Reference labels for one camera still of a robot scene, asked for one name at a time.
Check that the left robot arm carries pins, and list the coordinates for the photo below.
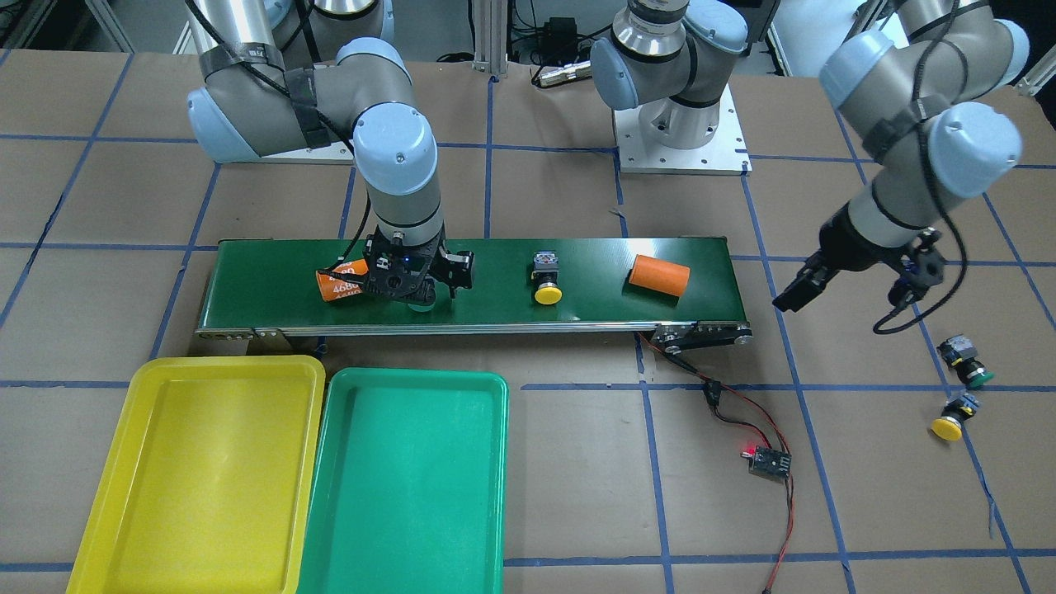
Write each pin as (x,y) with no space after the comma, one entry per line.
(916,110)

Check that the yellow plastic tray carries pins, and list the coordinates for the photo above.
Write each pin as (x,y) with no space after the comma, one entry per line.
(207,482)

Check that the yellow push button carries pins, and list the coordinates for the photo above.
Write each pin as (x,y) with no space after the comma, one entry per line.
(544,278)
(950,425)

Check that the silver cable connector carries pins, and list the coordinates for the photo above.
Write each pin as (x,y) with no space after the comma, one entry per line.
(566,74)

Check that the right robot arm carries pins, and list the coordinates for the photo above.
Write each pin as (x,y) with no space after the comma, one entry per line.
(253,106)

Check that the black power adapter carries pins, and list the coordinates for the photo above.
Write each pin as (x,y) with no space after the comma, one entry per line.
(558,40)

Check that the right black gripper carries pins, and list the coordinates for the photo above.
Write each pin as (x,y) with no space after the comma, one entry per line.
(456,266)

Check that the aluminium frame post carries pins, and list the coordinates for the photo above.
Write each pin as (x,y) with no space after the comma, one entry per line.
(490,36)

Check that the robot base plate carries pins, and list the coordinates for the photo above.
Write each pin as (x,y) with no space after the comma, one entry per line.
(664,137)
(330,148)

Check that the green conveyor belt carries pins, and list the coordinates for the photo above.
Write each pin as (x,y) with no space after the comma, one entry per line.
(265,288)

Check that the plain orange cylinder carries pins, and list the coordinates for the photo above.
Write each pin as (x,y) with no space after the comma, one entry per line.
(660,276)

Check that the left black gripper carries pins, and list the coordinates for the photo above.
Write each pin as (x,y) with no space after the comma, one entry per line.
(840,245)

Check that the orange cylinder with 4680 print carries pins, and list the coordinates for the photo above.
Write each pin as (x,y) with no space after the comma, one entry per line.
(332,288)

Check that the black sensor circuit board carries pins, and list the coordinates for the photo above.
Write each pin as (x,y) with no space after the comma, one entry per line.
(768,463)

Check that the green plastic tray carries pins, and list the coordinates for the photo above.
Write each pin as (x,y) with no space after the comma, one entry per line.
(408,494)

